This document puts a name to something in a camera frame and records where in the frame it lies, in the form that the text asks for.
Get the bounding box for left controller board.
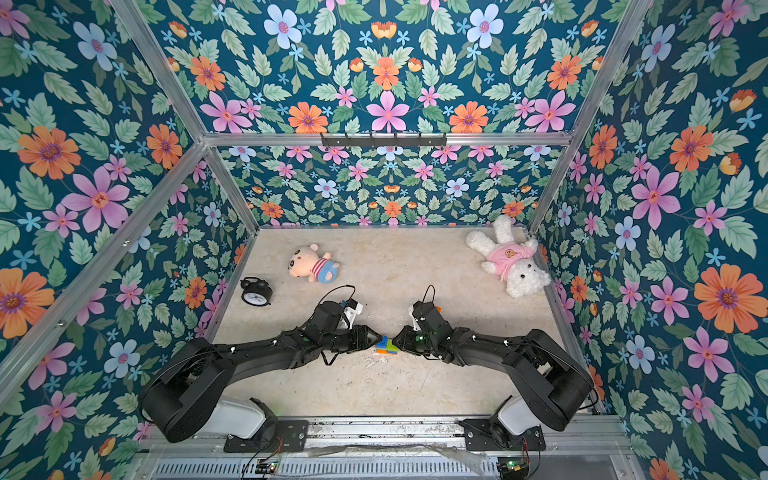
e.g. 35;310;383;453
253;459;279;476

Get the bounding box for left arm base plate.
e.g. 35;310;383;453
224;419;309;454

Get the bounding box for right controller board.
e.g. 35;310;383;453
497;457;530;480

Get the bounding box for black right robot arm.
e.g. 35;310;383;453
393;301;594;436

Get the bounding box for black alarm clock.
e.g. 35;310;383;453
240;277;273;307

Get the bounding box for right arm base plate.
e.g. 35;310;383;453
458;417;546;452

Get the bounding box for white bunny plush toy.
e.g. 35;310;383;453
465;215;552;299

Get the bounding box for black wall hook rail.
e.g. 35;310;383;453
320;133;448;148

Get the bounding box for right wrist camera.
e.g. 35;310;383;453
409;306;422;330

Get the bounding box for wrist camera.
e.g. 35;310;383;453
342;299;364;329
409;306;422;330

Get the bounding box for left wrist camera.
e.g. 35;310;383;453
342;299;364;329

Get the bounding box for controller board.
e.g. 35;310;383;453
253;459;279;476
497;457;530;480

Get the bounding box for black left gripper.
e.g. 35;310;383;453
318;325;384;354

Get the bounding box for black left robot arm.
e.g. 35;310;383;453
138;300;382;443

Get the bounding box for pink pig plush toy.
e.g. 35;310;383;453
288;244;340;284

